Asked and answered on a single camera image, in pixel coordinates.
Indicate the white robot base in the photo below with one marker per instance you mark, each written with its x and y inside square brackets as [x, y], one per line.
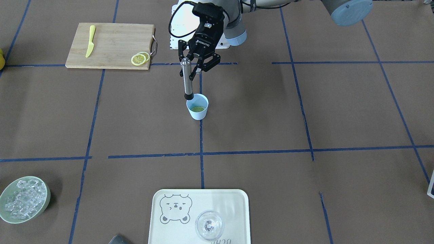
[183, 30]

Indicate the cream bear tray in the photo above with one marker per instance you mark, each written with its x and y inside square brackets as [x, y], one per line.
[174, 212]

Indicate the steel muddler black tip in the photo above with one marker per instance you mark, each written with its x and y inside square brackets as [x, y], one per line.
[187, 82]

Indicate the yellow plastic knife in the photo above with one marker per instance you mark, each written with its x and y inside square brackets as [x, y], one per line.
[91, 45]

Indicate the light blue cup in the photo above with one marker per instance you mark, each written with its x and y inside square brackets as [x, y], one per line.
[198, 100]

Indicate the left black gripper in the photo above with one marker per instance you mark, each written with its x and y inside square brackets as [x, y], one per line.
[205, 42]

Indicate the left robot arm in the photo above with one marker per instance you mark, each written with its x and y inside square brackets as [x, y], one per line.
[268, 34]

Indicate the lemon slice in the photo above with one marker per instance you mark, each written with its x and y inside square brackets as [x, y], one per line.
[137, 60]
[197, 109]
[146, 55]

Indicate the clear wine glass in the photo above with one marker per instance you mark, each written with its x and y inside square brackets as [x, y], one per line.
[209, 225]

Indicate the bamboo cutting board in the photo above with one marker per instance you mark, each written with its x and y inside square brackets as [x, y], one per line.
[115, 44]

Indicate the green bowl of ice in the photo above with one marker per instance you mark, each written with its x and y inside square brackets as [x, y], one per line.
[24, 199]

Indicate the yellow lemon at edge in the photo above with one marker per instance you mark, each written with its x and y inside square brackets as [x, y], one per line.
[2, 60]

